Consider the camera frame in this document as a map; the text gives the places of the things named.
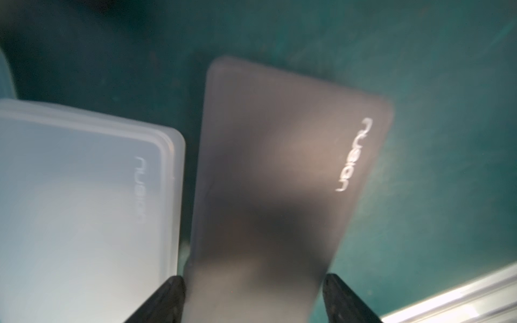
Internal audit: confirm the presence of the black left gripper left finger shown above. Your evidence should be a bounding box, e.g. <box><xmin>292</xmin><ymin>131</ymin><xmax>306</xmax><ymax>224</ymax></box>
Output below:
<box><xmin>125</xmin><ymin>275</ymin><xmax>186</xmax><ymax>323</ymax></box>

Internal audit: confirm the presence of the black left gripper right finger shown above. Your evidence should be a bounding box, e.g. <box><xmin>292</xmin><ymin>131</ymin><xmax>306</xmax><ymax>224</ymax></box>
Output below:
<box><xmin>323</xmin><ymin>273</ymin><xmax>382</xmax><ymax>323</ymax></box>

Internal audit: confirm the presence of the frosted clear wide pencil case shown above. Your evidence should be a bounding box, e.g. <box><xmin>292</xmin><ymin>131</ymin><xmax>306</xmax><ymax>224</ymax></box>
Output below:
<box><xmin>1</xmin><ymin>99</ymin><xmax>185</xmax><ymax>322</ymax></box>

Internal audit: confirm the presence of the dark grey pencil case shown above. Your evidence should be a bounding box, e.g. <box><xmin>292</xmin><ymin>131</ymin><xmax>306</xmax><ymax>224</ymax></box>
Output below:
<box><xmin>183</xmin><ymin>57</ymin><xmax>393</xmax><ymax>322</ymax></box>

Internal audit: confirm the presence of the aluminium front rail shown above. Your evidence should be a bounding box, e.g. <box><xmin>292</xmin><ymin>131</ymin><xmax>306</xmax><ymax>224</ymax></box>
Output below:
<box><xmin>381</xmin><ymin>262</ymin><xmax>516</xmax><ymax>323</ymax></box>

